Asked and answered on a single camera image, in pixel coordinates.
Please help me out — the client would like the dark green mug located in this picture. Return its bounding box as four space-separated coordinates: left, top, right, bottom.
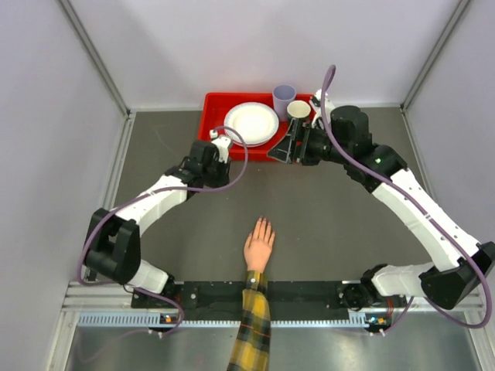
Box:
286 100 312 124

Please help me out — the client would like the yellow plaid sleeve forearm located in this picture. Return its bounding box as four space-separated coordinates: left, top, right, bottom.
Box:
227 271 271 370

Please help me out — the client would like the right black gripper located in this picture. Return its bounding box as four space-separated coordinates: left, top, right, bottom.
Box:
268 118 350 166

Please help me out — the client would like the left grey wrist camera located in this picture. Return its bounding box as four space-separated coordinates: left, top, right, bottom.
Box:
210 130 232 163

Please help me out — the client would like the lower white plate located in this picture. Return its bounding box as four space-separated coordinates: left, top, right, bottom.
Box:
225 131 274 148

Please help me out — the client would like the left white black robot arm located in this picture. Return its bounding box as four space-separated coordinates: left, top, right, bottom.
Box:
82 135 231 307

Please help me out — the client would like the mannequin hand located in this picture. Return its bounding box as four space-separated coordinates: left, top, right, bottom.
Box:
244 217 275 273

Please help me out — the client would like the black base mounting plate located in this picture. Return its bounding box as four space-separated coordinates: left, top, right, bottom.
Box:
131 280 408 320

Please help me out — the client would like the aluminium frame rail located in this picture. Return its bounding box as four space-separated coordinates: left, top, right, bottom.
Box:
62 282 485 312

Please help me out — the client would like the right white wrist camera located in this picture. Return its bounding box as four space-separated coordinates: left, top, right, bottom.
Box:
309 89 336 128

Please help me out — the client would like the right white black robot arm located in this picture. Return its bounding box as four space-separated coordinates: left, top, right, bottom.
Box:
268 106 494 310

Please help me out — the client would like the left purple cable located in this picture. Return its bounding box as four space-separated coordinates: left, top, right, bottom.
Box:
78 125 249 336

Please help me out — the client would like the grey slotted cable duct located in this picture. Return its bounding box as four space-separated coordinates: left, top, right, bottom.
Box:
77 311 391 328

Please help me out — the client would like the upper white plate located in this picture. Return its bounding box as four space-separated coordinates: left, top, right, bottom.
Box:
224 102 279 139

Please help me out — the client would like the red plastic tray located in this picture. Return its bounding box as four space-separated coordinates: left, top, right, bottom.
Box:
197 91 320 163

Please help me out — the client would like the white plate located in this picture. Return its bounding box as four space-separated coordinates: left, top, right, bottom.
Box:
225 131 274 148
224 102 279 139

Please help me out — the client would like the lavender plastic cup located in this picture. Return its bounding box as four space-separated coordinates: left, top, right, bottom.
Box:
272 84 297 121

